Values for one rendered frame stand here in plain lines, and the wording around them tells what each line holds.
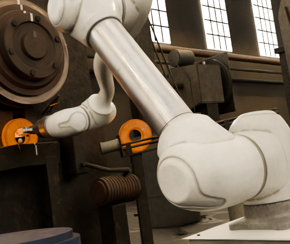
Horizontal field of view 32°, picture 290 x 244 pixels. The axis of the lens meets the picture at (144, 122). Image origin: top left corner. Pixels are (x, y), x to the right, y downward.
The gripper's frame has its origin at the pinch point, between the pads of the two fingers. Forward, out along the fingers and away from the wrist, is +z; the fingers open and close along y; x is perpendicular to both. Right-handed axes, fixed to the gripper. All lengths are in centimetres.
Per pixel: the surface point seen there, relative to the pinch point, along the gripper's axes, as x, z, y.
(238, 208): -41, -61, 64
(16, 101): 12.9, -2.4, -1.8
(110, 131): 44, 612, 588
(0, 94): 16.0, -2.2, -8.6
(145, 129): -2, -18, 57
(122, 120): 66, 614, 627
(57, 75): 24.8, -3.5, 19.4
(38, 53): 32.3, -10.7, 5.6
